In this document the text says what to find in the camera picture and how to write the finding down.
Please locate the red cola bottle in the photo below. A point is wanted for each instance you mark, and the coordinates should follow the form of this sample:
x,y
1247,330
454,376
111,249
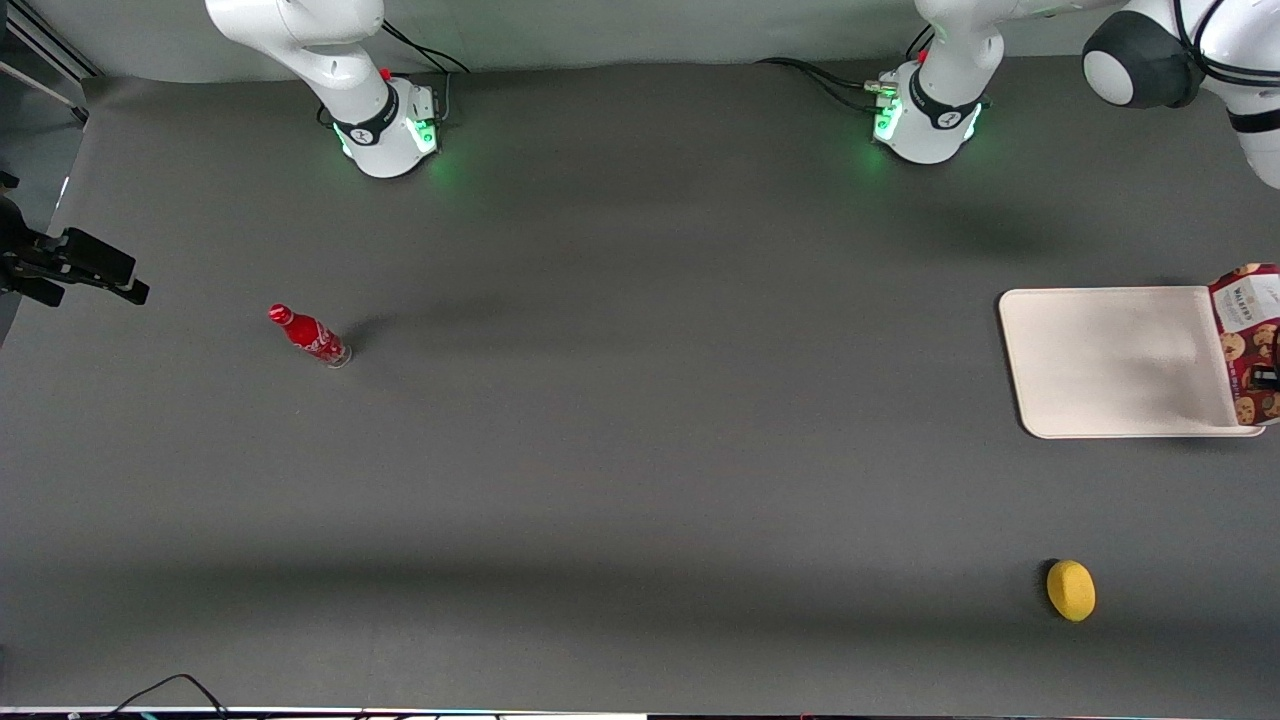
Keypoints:
x,y
308,335

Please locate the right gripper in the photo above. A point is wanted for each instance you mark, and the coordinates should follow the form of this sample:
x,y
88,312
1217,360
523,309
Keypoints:
x,y
22,256

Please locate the yellow lemon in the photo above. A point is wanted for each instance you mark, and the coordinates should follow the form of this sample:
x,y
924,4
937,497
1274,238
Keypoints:
x,y
1071,591

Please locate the aluminium frame rail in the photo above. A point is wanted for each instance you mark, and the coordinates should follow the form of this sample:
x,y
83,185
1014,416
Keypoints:
x,y
45,45

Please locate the beige plastic tray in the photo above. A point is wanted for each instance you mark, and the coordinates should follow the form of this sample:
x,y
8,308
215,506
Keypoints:
x,y
1100,360

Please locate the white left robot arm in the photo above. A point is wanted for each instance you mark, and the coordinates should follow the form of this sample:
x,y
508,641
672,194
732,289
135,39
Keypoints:
x,y
1140,65

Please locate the red cookie box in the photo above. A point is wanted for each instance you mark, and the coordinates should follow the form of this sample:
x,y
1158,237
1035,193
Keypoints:
x,y
1238,335

